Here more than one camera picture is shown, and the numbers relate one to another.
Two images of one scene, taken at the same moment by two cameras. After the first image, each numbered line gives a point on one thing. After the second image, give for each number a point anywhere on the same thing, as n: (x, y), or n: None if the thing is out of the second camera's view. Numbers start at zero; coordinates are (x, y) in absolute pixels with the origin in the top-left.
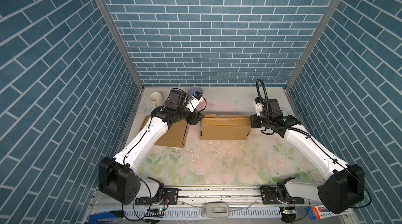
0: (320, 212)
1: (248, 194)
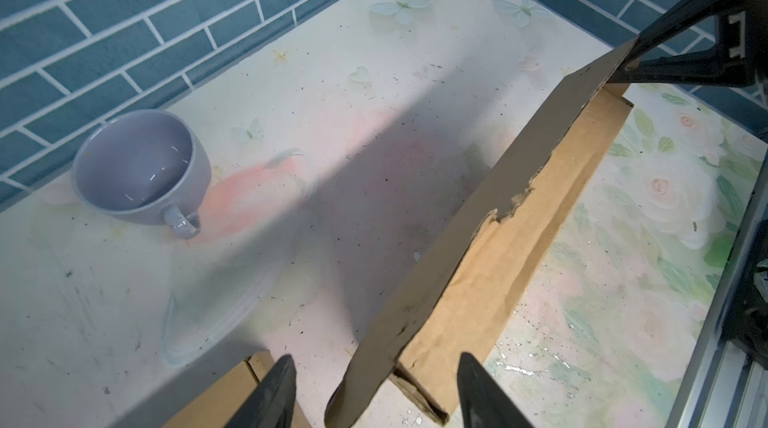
0: None
1: (720, 387)
